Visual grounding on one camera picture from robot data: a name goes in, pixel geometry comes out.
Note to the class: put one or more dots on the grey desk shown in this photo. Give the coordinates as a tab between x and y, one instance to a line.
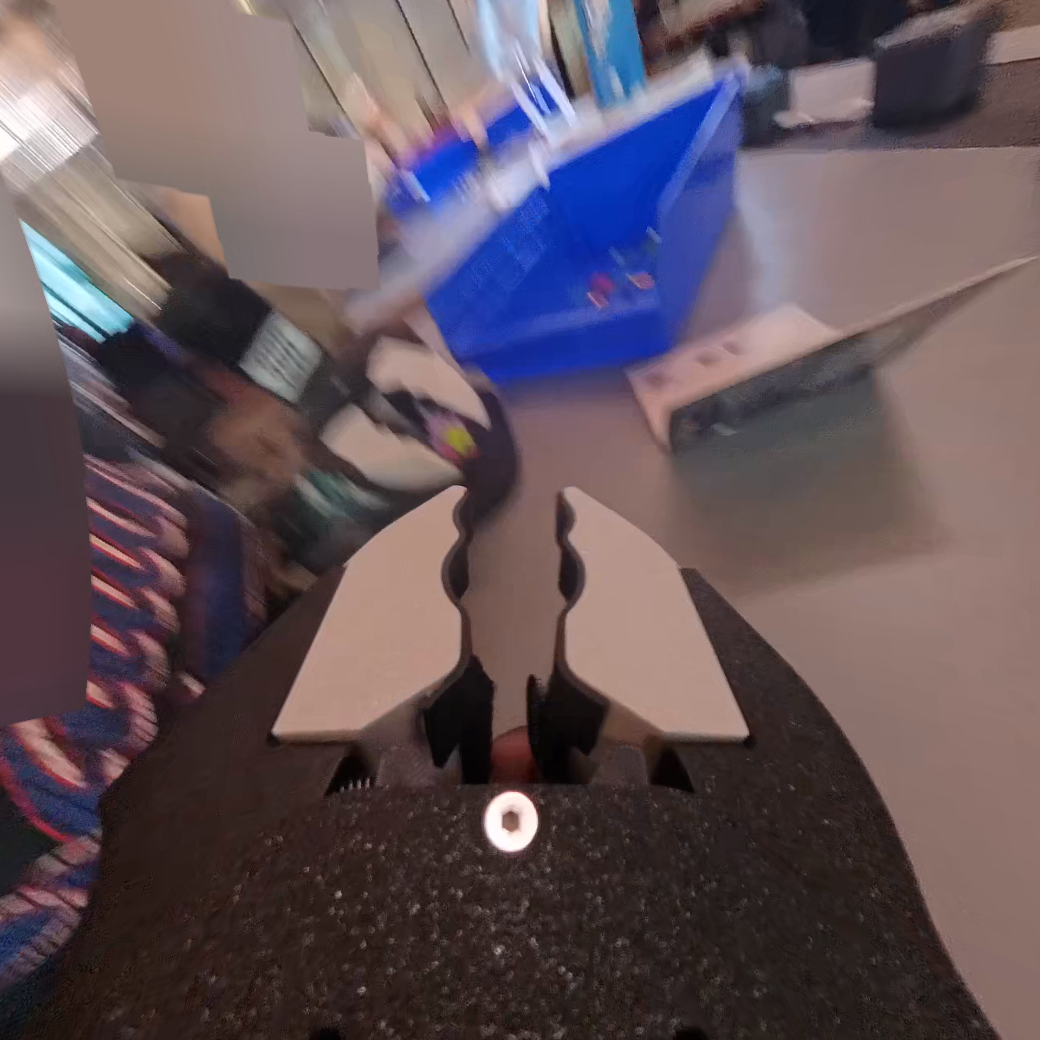
845	569

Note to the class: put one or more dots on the black device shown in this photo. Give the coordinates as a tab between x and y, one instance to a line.
929	65

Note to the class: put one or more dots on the blue printed carton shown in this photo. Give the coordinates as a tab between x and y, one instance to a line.
609	49

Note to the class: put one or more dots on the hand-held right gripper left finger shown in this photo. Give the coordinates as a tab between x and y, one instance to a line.
374	642

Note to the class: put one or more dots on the instruction booklet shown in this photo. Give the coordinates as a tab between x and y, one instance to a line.
764	365

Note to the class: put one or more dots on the pile of toy brick pieces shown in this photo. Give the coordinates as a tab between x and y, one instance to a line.
617	290

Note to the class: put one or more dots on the blue storage bin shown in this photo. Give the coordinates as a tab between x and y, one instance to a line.
585	244

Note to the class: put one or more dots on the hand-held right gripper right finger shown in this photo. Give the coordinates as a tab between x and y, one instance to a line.
650	642

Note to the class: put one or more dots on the lime cube brick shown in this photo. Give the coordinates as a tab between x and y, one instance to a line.
460	439

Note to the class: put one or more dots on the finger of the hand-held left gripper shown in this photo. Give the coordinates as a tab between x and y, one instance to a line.
382	452
430	377

